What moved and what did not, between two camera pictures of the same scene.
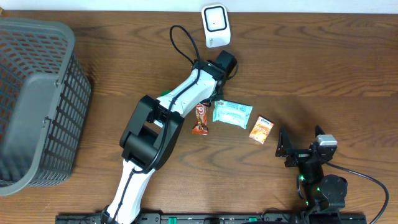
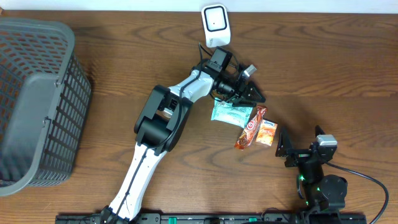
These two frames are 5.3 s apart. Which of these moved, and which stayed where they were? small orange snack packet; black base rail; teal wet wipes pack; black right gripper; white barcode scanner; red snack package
Moved: red snack package; small orange snack packet
Stayed: white barcode scanner; teal wet wipes pack; black base rail; black right gripper
